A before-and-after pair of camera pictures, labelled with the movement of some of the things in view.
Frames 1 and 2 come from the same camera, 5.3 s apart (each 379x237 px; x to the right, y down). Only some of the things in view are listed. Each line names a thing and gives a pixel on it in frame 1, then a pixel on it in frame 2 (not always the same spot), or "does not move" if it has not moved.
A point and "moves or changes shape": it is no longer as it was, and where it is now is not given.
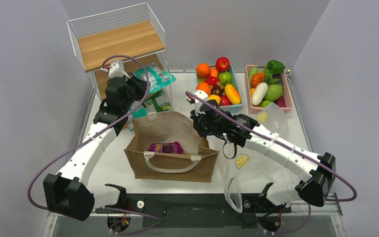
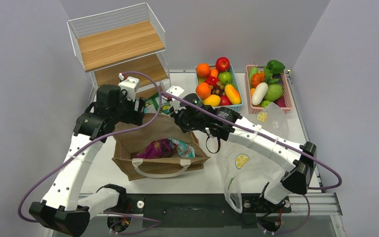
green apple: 225,78 does not move
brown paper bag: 197,162 moves or changes shape
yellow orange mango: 232,95 does not move
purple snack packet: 172,147 moves or changes shape
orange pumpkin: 256,79 does not move
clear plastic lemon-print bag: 243,170 does not move
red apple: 222,64 does not move
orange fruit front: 204,87 does not move
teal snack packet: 158,79 -> 183,149
